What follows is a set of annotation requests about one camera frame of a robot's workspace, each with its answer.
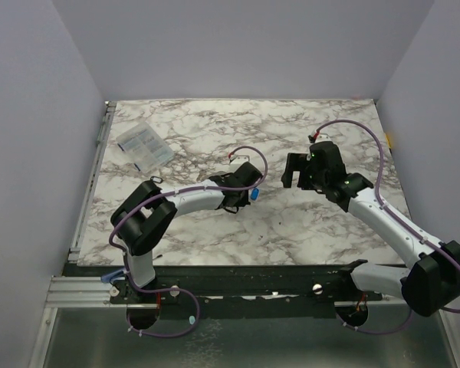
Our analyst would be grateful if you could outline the keyring bunch with keys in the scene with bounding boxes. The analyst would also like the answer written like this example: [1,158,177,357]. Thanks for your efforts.
[224,186,261,215]

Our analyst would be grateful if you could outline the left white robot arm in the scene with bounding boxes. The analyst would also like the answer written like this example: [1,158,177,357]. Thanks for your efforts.
[110,161,263,303]

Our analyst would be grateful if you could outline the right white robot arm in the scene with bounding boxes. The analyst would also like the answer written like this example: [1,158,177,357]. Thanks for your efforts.
[281,141,460,317]

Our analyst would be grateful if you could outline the clear plastic organizer box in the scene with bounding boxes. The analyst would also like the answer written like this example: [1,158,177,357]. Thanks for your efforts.
[116,123,174,173]

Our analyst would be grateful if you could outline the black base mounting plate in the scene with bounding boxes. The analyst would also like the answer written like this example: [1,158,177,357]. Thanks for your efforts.
[60,264,390,319]

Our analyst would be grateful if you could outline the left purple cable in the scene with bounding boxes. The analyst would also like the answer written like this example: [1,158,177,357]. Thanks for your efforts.
[107,146,268,339]

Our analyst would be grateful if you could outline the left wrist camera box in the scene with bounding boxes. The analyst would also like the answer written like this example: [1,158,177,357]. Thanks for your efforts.
[229,153,250,165]

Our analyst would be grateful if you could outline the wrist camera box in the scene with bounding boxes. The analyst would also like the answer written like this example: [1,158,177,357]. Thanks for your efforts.
[308,131,330,144]
[229,153,250,165]

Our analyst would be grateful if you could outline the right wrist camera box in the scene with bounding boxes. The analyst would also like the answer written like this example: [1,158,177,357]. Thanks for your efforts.
[308,131,330,144]

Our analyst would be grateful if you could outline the aluminium extrusion rail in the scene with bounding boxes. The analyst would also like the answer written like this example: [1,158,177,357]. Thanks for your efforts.
[45,277,111,308]

